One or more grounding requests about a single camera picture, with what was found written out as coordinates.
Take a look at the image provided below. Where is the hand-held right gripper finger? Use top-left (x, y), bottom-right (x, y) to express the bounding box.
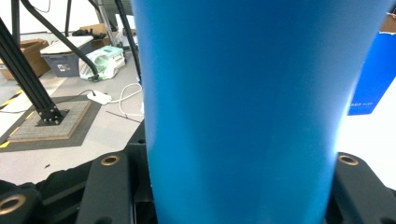
top-left (125, 119), bottom-right (154, 200)

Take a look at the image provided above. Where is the blue cup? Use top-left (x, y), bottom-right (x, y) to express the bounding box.
top-left (130, 0), bottom-right (395, 224)

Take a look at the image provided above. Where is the dark floor mat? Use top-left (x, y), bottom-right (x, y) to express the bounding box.
top-left (0, 94), bottom-right (105, 153)

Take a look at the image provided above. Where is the white power adapter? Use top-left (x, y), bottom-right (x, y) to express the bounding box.
top-left (86, 90), bottom-right (113, 105)

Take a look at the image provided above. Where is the wooden base board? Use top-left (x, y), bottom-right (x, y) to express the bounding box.
top-left (7, 99), bottom-right (93, 143)

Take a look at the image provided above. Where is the green white tissue pack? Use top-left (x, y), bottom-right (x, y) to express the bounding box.
top-left (78, 45), bottom-right (127, 82)

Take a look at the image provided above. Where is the grey storage bin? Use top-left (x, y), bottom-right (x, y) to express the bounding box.
top-left (39, 35), bottom-right (95, 78)

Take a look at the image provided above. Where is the black pole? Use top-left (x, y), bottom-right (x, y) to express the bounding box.
top-left (114, 0), bottom-right (143, 84)

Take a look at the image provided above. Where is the cardboard box with dark items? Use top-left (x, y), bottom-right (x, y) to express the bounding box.
top-left (72, 22), bottom-right (117, 49)

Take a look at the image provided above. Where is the black metal stand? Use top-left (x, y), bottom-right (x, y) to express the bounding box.
top-left (0, 18), bottom-right (70, 127)

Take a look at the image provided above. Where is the curved black tube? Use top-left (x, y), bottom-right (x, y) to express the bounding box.
top-left (20, 0), bottom-right (101, 83)

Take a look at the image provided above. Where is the grey metal pole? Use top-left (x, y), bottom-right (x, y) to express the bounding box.
top-left (92, 0), bottom-right (118, 39)

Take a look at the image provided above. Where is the open cardboard box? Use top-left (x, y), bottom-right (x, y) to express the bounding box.
top-left (0, 38), bottom-right (51, 81)

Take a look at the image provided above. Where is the blue box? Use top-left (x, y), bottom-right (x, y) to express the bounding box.
top-left (346, 31), bottom-right (396, 117)

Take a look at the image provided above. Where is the brown cardboard piece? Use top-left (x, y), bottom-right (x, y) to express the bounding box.
top-left (379, 11), bottom-right (396, 35)

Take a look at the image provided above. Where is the white cable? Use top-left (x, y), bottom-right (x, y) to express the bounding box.
top-left (109, 82), bottom-right (145, 119)

